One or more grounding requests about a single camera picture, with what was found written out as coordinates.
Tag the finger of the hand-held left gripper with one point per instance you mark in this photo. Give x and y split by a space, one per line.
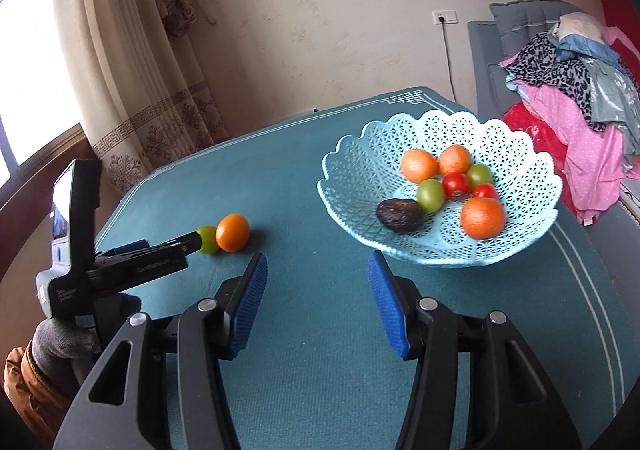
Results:
125 246
177 242

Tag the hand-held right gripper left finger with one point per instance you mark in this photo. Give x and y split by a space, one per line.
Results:
247 302

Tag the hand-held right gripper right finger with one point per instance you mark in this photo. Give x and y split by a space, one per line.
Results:
390 302

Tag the green tomato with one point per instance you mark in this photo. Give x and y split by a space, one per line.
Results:
480 175
430 196
209 243

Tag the smooth orange tomato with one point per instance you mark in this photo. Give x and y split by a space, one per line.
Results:
419 165
233 232

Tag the wrinkled dark avocado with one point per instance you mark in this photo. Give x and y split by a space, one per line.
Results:
400 216

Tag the orange mandarin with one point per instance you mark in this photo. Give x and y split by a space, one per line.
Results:
455 159
482 218

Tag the red tomato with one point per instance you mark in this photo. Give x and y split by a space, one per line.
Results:
486 191
456 184

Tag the light blue plastic basket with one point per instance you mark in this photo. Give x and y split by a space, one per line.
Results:
360 170

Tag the person's left forearm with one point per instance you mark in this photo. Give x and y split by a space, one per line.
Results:
25 385

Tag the person's left hand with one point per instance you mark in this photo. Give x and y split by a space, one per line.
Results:
60 347

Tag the teal tablecloth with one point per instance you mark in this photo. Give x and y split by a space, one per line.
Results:
300 170

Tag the beige patterned curtain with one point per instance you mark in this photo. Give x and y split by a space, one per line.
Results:
140 80

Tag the red cloth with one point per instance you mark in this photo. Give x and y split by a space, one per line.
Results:
532 135

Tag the leopard print cloth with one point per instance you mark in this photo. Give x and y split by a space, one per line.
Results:
550 65

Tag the silver grey cloth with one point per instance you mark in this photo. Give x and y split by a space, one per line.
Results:
612 100

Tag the grey cushion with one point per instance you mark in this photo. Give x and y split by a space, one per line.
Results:
525 22

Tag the blue denim cloth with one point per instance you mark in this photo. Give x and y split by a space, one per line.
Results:
592 52

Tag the white cloth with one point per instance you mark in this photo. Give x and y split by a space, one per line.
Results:
580 26

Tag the red board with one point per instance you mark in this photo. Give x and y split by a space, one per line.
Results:
620 5

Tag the window with wooden frame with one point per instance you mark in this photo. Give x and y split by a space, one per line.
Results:
30 70

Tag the white wall socket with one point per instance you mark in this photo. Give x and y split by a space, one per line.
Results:
445 16

